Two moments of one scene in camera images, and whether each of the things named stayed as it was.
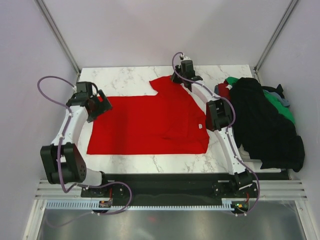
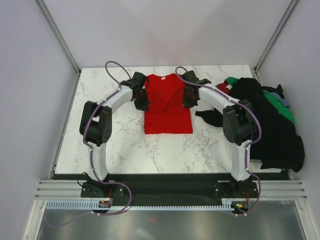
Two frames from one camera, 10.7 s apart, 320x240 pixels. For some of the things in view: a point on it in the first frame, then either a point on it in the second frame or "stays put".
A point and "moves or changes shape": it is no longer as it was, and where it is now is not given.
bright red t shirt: [172, 121] moves or changes shape
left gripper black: [103, 106] → [144, 106]
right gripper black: [173, 78] → [187, 103]
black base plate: [170, 188] stays put
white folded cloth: [256, 164] stays put
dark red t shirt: [224, 91] stays put
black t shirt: [266, 134] stays put
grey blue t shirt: [273, 94] stays put
